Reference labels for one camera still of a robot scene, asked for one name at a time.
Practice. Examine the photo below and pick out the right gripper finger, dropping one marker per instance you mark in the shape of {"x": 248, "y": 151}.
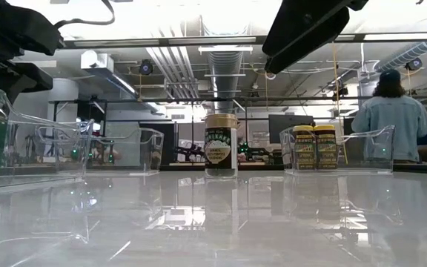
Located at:
{"x": 310, "y": 41}
{"x": 302, "y": 22}

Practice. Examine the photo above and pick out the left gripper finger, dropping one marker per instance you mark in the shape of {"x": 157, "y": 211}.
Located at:
{"x": 28, "y": 78}

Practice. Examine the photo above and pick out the yellow lid spice jar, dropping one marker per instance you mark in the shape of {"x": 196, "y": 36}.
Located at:
{"x": 325, "y": 148}
{"x": 304, "y": 148}

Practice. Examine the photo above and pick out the tan lid spice jar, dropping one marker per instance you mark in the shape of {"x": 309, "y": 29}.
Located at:
{"x": 221, "y": 148}

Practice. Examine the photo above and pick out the background black robot arm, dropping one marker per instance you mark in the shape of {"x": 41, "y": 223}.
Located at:
{"x": 189, "y": 151}
{"x": 254, "y": 150}

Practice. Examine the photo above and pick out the white ceiling unit box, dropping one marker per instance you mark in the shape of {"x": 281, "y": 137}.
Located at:
{"x": 96, "y": 61}

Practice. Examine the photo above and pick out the round black ceiling device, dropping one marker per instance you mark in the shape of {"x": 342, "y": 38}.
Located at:
{"x": 146, "y": 67}
{"x": 413, "y": 64}

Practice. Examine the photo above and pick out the clear plastic bin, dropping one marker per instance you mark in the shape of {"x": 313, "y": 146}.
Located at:
{"x": 43, "y": 163}
{"x": 361, "y": 159}
{"x": 124, "y": 163}

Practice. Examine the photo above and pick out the black background monitor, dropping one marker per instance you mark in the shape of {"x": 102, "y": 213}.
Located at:
{"x": 284, "y": 128}

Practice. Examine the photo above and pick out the person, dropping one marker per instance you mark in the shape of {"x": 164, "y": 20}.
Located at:
{"x": 391, "y": 118}

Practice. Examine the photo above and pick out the silver ribbed ventilation duct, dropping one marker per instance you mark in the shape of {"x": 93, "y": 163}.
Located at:
{"x": 224, "y": 78}
{"x": 410, "y": 53}

